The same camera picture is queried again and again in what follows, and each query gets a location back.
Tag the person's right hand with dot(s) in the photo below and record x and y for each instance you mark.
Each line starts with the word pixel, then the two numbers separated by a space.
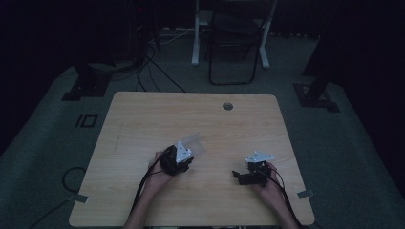
pixel 273 194

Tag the grey tape piece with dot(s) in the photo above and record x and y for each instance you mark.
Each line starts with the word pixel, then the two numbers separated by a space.
pixel 78 198
pixel 306 194

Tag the grey table grommet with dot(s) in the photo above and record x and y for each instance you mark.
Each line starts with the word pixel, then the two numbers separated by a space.
pixel 227 106

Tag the black floor tape marks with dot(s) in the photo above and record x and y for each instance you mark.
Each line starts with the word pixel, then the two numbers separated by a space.
pixel 86 121

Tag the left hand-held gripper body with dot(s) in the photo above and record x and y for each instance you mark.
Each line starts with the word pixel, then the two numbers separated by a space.
pixel 170 162

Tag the white desk leg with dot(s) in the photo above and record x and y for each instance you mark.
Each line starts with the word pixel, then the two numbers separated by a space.
pixel 264 54
pixel 195 47

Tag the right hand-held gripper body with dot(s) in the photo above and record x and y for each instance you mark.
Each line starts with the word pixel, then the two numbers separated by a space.
pixel 256 176

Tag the person's left hand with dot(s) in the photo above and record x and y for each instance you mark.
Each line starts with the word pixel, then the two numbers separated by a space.
pixel 156 179

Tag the black folding chair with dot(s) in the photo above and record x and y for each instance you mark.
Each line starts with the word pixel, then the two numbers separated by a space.
pixel 234 28

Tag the black stand base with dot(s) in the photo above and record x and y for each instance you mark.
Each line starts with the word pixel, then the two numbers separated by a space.
pixel 87 86
pixel 313 97

